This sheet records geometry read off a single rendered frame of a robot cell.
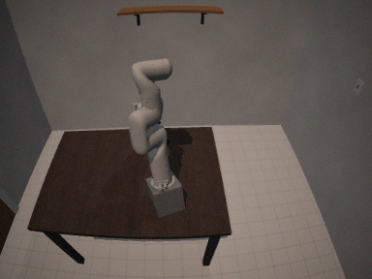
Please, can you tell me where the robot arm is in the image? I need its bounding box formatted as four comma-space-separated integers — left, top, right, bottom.
128, 59, 175, 191

